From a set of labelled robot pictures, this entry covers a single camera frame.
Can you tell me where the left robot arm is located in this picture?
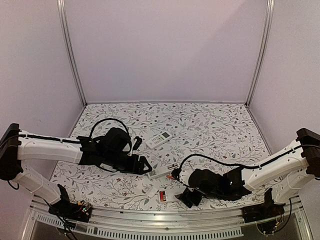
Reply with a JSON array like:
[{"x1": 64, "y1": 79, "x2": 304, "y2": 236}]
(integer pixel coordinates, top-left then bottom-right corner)
[{"x1": 0, "y1": 123, "x2": 152, "y2": 217}]

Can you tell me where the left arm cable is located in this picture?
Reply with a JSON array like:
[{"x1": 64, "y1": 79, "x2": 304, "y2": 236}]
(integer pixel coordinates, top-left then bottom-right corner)
[{"x1": 88, "y1": 118, "x2": 130, "y2": 141}]

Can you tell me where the long white remote control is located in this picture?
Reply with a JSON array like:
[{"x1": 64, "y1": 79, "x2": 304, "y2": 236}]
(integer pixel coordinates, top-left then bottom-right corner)
[{"x1": 147, "y1": 163, "x2": 179, "y2": 180}]

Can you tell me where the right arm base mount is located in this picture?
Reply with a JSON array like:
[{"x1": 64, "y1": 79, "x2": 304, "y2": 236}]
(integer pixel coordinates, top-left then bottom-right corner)
[{"x1": 241, "y1": 188, "x2": 285, "y2": 235}]

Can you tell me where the floral table mat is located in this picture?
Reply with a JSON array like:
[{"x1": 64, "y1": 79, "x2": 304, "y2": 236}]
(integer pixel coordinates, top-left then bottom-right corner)
[{"x1": 50, "y1": 103, "x2": 269, "y2": 211}]

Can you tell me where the white battery cover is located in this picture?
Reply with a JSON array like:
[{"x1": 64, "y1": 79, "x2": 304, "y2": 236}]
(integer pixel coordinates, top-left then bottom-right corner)
[{"x1": 145, "y1": 187, "x2": 159, "y2": 198}]

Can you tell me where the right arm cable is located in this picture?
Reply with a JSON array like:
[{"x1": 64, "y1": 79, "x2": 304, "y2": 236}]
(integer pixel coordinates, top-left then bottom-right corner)
[{"x1": 177, "y1": 153, "x2": 253, "y2": 186}]

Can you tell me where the aluminium frame post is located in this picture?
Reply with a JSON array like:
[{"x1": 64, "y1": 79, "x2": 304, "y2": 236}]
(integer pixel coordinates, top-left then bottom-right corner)
[
  {"x1": 245, "y1": 0, "x2": 275, "y2": 108},
  {"x1": 56, "y1": 0, "x2": 88, "y2": 108}
]

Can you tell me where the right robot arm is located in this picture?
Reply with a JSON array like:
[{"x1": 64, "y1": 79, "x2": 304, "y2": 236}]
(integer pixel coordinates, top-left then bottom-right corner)
[{"x1": 171, "y1": 128, "x2": 320, "y2": 218}]

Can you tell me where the right aluminium frame post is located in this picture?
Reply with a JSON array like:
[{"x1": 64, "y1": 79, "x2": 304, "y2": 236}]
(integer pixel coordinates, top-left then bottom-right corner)
[{"x1": 245, "y1": 0, "x2": 275, "y2": 108}]

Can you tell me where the aluminium front rail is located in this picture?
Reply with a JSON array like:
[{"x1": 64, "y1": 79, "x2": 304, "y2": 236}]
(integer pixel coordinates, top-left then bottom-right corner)
[{"x1": 22, "y1": 197, "x2": 315, "y2": 240}]

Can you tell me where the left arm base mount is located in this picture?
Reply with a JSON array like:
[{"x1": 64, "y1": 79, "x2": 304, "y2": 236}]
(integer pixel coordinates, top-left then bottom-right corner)
[{"x1": 48, "y1": 184, "x2": 93, "y2": 223}]

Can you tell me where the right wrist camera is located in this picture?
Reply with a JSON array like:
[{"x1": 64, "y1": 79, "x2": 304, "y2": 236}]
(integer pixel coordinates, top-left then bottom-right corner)
[{"x1": 171, "y1": 168, "x2": 182, "y2": 182}]

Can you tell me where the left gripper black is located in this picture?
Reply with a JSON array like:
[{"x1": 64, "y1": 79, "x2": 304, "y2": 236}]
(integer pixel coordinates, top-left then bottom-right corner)
[{"x1": 103, "y1": 150, "x2": 153, "y2": 175}]

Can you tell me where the left aluminium frame post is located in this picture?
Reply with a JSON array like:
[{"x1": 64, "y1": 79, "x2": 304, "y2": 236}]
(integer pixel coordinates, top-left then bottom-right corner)
[{"x1": 56, "y1": 0, "x2": 88, "y2": 108}]

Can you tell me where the white remote with buttons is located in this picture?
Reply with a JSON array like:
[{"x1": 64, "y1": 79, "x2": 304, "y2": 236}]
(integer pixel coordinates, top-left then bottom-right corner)
[{"x1": 146, "y1": 131, "x2": 173, "y2": 150}]

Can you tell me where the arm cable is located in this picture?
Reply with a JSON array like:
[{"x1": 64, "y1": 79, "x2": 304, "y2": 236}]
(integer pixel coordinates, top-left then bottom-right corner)
[
  {"x1": 88, "y1": 118, "x2": 130, "y2": 141},
  {"x1": 177, "y1": 153, "x2": 253, "y2": 186}
]

